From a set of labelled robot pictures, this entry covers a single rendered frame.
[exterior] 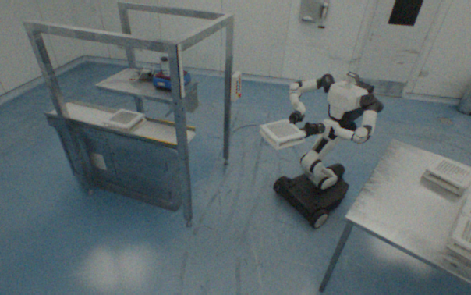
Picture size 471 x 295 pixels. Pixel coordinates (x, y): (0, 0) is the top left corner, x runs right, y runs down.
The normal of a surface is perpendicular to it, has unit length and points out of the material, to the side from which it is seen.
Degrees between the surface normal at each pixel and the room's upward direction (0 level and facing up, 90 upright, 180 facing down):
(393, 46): 90
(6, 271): 0
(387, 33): 90
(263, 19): 90
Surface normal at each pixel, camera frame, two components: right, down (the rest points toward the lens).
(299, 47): -0.19, 0.57
